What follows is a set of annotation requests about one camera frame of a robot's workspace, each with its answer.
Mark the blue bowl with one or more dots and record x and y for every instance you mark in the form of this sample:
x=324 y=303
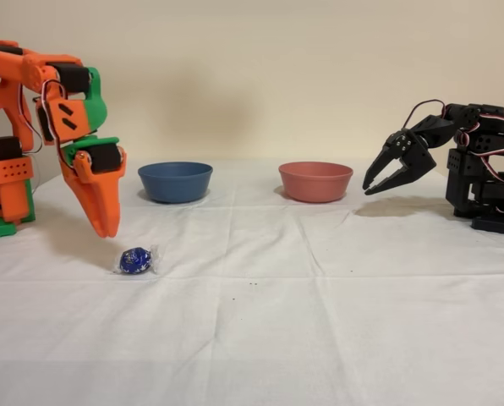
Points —
x=175 y=184

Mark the blue foil candy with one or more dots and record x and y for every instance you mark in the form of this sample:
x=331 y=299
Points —
x=134 y=260

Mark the white tablecloth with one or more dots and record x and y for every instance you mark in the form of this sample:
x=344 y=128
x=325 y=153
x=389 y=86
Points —
x=252 y=317

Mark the pink bowl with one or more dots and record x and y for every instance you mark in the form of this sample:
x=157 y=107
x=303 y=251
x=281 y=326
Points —
x=315 y=184

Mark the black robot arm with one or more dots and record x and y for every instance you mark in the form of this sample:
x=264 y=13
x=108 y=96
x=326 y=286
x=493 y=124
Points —
x=467 y=169

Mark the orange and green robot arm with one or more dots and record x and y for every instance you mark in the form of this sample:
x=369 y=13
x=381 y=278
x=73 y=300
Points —
x=7 y=127

